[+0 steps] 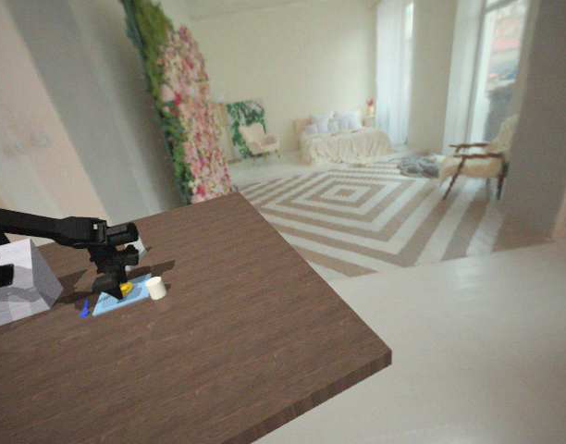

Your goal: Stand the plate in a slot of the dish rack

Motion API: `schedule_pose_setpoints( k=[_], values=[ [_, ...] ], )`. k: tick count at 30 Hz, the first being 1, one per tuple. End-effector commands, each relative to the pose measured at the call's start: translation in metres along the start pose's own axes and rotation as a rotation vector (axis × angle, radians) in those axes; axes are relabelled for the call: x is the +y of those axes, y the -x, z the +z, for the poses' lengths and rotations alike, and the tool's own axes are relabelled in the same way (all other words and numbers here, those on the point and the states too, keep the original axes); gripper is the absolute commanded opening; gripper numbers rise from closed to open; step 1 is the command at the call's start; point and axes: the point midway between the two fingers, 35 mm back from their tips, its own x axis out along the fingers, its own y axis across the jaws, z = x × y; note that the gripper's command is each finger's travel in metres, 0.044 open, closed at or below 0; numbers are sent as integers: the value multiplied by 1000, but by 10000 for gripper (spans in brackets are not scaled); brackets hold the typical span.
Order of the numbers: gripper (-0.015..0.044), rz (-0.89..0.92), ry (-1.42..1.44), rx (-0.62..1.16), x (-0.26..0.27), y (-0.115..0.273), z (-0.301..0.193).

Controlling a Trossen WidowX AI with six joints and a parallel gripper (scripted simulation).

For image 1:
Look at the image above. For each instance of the white cylinder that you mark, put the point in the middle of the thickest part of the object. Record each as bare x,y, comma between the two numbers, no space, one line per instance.
156,287

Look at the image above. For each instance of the yellow plate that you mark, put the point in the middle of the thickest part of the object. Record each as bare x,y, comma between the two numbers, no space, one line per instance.
126,287

